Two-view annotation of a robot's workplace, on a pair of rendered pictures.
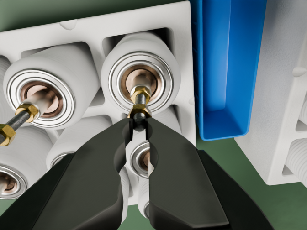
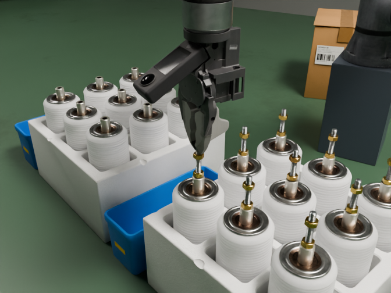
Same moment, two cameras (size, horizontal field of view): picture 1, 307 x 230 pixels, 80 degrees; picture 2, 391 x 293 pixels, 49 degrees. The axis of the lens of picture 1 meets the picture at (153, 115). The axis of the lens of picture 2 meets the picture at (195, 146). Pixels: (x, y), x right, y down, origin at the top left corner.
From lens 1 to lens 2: 0.66 m
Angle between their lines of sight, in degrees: 46
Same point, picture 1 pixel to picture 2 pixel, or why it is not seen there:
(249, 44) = (143, 204)
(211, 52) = not seen: hidden behind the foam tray
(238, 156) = not seen: hidden behind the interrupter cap
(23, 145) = (316, 241)
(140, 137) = (233, 179)
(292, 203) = (245, 115)
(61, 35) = (210, 264)
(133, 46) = (180, 199)
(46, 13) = not seen: outside the picture
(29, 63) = (226, 232)
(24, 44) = (235, 281)
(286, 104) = (164, 155)
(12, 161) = (320, 225)
